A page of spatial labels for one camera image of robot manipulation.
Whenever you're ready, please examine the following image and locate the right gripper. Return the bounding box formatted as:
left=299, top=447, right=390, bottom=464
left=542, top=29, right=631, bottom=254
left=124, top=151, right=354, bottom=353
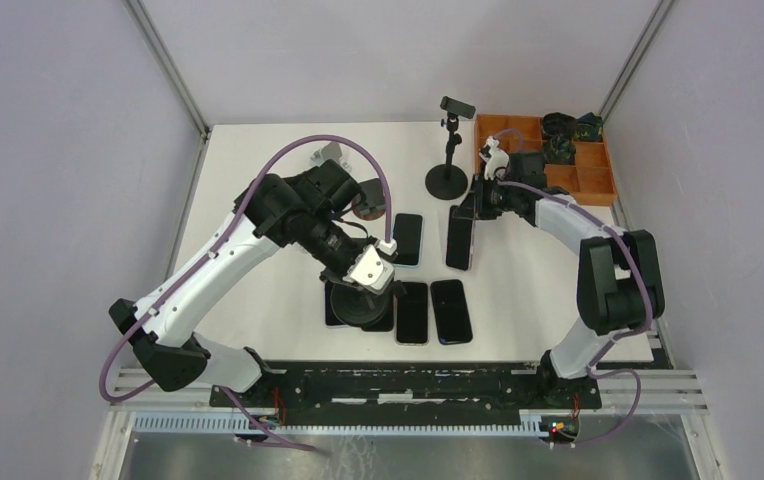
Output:
left=454, top=173, right=521, bottom=221

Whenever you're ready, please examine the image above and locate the purple case phone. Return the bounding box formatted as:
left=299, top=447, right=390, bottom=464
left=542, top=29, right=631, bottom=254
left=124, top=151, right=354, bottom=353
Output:
left=324, top=283, right=345, bottom=328

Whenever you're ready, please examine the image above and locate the black tall round-base stand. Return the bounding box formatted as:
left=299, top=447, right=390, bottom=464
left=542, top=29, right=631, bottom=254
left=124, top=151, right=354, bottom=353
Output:
left=425, top=96, right=476, bottom=200

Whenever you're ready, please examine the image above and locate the black clamp stand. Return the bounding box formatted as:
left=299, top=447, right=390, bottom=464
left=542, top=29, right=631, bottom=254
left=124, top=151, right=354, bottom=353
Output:
left=331, top=283, right=394, bottom=331

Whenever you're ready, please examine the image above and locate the light blue case phone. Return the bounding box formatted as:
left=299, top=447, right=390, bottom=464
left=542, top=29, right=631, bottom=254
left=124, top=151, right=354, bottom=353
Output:
left=393, top=213, right=423, bottom=267

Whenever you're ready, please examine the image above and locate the black phone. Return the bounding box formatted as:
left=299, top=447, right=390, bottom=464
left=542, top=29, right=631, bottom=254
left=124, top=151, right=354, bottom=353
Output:
left=362, top=312, right=395, bottom=333

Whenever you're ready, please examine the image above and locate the silver folding phone stand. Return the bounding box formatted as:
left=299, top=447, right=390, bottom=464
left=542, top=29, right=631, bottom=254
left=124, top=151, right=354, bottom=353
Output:
left=310, top=142, right=352, bottom=172

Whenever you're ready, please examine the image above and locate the round wooden phone stand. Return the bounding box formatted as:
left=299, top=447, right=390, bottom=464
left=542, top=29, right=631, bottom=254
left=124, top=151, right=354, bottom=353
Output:
left=351, top=178, right=386, bottom=221

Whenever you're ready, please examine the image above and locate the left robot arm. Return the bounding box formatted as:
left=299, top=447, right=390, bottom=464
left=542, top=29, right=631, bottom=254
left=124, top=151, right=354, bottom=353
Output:
left=109, top=160, right=397, bottom=408

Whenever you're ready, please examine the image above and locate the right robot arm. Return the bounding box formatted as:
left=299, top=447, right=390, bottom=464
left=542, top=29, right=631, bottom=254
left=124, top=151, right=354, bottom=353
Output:
left=453, top=145, right=665, bottom=408

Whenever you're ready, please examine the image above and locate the orange compartment tray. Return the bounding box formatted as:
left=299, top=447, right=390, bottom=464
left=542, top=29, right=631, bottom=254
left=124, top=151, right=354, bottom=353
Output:
left=472, top=114, right=617, bottom=207

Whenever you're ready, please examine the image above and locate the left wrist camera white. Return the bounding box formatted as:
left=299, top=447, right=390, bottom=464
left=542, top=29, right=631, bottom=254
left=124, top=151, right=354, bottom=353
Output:
left=343, top=240, right=397, bottom=295

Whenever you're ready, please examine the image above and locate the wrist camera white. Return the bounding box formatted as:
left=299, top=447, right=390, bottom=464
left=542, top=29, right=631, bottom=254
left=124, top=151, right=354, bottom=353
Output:
left=479, top=136, right=509, bottom=181
left=343, top=240, right=397, bottom=295

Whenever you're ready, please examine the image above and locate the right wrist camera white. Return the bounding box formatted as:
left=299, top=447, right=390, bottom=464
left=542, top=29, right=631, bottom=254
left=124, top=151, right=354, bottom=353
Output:
left=479, top=136, right=509, bottom=181

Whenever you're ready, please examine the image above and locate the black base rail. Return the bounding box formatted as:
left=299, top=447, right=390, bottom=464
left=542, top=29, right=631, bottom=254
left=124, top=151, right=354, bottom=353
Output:
left=209, top=361, right=602, bottom=427

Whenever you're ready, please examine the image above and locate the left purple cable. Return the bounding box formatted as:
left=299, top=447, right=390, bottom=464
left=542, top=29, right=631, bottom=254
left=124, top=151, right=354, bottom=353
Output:
left=98, top=134, right=395, bottom=403

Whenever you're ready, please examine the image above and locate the white cable duct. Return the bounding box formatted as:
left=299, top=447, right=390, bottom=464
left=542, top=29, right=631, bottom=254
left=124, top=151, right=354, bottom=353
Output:
left=133, top=413, right=552, bottom=439

